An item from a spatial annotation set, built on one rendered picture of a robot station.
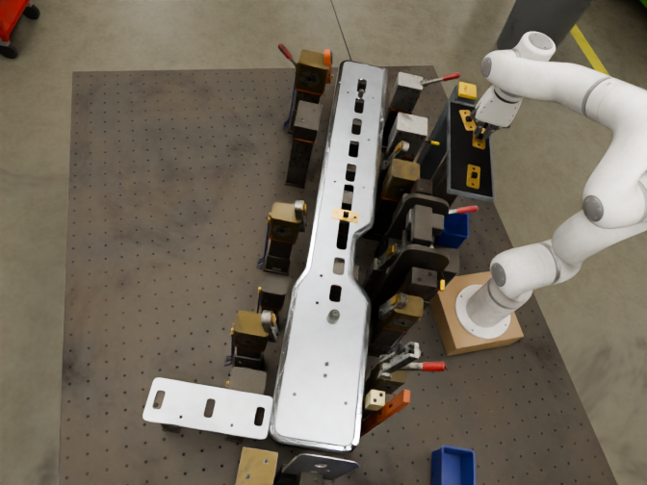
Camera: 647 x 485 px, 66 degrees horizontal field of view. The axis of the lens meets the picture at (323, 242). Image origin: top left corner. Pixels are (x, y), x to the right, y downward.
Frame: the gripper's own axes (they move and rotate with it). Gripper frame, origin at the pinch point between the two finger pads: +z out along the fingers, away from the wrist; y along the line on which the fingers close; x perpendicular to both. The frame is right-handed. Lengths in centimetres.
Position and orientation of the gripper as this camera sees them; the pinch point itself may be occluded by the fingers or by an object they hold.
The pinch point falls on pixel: (482, 132)
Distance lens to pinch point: 155.9
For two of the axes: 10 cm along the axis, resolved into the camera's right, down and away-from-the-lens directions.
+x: -2.1, 8.3, -5.2
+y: -9.6, -2.6, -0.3
